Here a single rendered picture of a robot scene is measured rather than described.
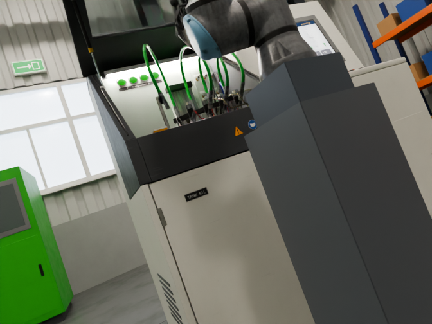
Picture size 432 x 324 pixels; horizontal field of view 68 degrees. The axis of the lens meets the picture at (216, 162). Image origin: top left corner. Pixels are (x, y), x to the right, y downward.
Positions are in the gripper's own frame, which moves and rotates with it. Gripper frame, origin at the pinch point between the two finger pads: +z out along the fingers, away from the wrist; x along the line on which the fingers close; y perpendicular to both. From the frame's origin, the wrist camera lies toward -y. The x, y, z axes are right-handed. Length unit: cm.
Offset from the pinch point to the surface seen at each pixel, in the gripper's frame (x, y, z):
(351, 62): 98, -27, 11
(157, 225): -34, -2, 56
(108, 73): -25, -53, -22
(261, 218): 2, -2, 67
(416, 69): 504, -276, -21
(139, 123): -18, -56, 6
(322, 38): 90, -31, -7
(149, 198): -34, -2, 47
